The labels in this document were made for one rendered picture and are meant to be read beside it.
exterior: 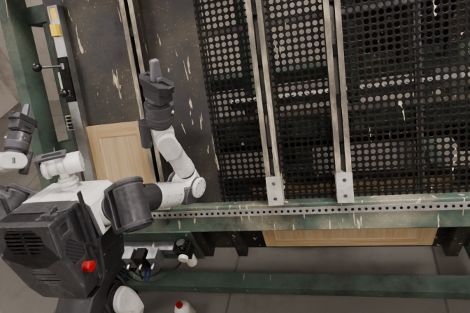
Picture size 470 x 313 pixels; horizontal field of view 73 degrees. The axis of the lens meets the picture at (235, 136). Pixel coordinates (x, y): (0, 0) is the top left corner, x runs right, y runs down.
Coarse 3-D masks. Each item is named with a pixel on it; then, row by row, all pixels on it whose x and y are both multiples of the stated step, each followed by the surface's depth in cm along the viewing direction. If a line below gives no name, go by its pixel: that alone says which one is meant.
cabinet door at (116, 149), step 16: (96, 128) 148; (112, 128) 146; (128, 128) 144; (96, 144) 149; (112, 144) 148; (128, 144) 146; (96, 160) 151; (112, 160) 150; (128, 160) 148; (144, 160) 146; (112, 176) 151; (128, 176) 149; (144, 176) 148
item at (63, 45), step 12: (48, 12) 139; (60, 12) 139; (60, 24) 139; (60, 36) 140; (60, 48) 141; (72, 60) 144; (72, 72) 143; (72, 108) 146; (84, 108) 149; (72, 120) 147; (84, 120) 148; (84, 132) 147; (84, 144) 148; (84, 156) 150; (96, 180) 152
